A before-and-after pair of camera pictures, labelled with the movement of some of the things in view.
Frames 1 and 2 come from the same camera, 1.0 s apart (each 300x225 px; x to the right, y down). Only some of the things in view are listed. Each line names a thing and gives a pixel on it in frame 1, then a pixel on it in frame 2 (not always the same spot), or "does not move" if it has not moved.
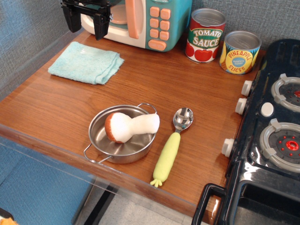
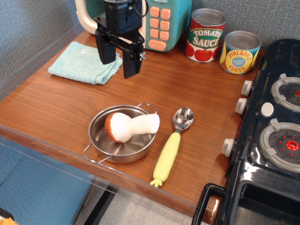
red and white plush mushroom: (119, 127) does not move
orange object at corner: (6, 218) does not move
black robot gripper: (101, 8) to (122, 24)
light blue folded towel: (85, 62) does not move
